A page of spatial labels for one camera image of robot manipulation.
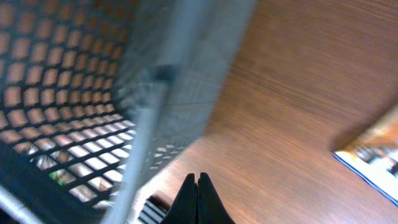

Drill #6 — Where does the yellow wet wipes pack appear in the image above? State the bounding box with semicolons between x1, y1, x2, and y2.
333;106;397;205

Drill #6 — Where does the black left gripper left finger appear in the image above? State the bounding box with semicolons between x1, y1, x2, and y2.
161;174;197;224

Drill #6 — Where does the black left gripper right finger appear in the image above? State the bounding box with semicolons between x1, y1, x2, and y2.
197;172;235;224

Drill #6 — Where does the grey plastic mesh basket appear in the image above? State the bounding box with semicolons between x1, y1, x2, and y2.
1;0;255;223

